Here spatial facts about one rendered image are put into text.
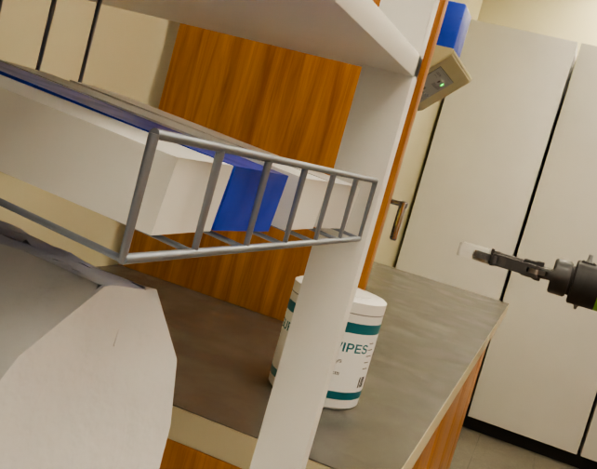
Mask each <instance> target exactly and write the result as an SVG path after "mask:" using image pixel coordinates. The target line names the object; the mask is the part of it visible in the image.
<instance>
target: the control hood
mask: <svg viewBox="0 0 597 469"><path fill-rule="evenodd" d="M440 66H441V67H442V68H443V69H444V71H445V72H446V73H447V75H448V76H449V77H450V78H451V80H452V81H453V82H454V83H453V84H451V85H449V86H448V87H445V88H443V89H442V90H440V91H438V92H437V93H435V94H433V95H432V96H430V97H428V98H427V99H426V100H424V101H422V102H420V103H419V105H418V111H423V110H424V109H426V108H428V107H429V106H431V105H433V104H434V103H435V102H437V101H439V100H441V99H443V98H444V97H446V96H448V95H449V94H451V93H453V92H454V91H456V90H458V89H459V88H461V87H464V86H465V85H467V84H469V82H470V81H471V80H472V78H471V76H470V74H469V73H468V71H467V69H466V68H465V66H464V65H463V63H462V62H461V60H460V58H459V57H458V55H457V53H456V52H455V50H454V49H453V48H450V47H442V46H438V45H436V47H435V50H434V53H433V56H432V60H431V66H430V69H429V71H428V74H429V73H431V72H432V71H434V70H435V69H437V68H439V67H440Z"/></svg>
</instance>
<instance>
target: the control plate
mask: <svg viewBox="0 0 597 469"><path fill-rule="evenodd" d="M439 80H442V81H441V82H439V83H437V82H438V81H439ZM453 83H454V82H453V81H452V80H451V78H450V77H449V76H448V75H447V73H446V72H445V71H444V69H443V68H442V67H441V66H440V67H439V68H437V69H435V70H434V71H432V72H431V73H429V74H428V75H427V78H426V82H425V85H424V87H425V89H424V90H423V91H425V93H426V92H427V94H429V95H428V96H429V97H430V96H432V95H433V94H435V93H437V92H438V91H440V90H442V89H443V88H445V87H448V86H449V85H451V84H453ZM441 84H443V85H442V86H440V85H441ZM426 99H427V97H425V95H423V93H422V95H421V98H420V102H422V101H424V100H426Z"/></svg>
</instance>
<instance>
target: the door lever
mask: <svg viewBox="0 0 597 469"><path fill-rule="evenodd" d="M391 204H393V205H395V206H399V207H398V209H397V213H396V216H395V220H394V223H393V226H392V229H391V235H390V240H393V241H396V240H397V237H398V234H399V231H400V228H401V225H402V221H403V218H404V214H405V209H406V208H408V203H407V202H405V201H399V200H395V199H391Z"/></svg>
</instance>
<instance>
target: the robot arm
mask: <svg viewBox="0 0 597 469"><path fill-rule="evenodd" d="M457 255H458V256H462V257H465V258H468V259H472V260H475V261H480V262H483V263H487V264H488V263H489V265H491V266H497V267H500V268H504V269H507V270H510V271H514V272H516V273H519V274H520V275H524V276H527V277H531V278H532V279H533V280H536V281H539V280H540V278H542V279H546V280H550V282H549V284H548V288H547V291H548V292H549V293H551V294H555V295H558V296H561V297H563V296H564V294H565V295H567V297H566V302H568V303H572V304H573V305H574V308H573V309H577V307H578V306H581V307H584V308H587V309H591V310H593V311H596V312H597V265H596V264H595V263H594V262H592V260H593V255H590V254H589V257H588V259H587V260H586V261H584V260H583V261H581V260H579V261H578V262H577V266H574V264H573V263H572V262H571V261H566V260H562V259H557V260H556V261H555V264H554V267H553V269H551V268H549V267H545V266H544V265H545V262H542V261H532V260H529V259H520V258H517V257H514V256H511V255H508V254H504V253H501V252H500V251H495V250H494V249H493V248H492V249H490V248H484V247H481V246H478V245H474V244H472V243H468V242H465V241H462V242H460V243H459V246H458V252H457Z"/></svg>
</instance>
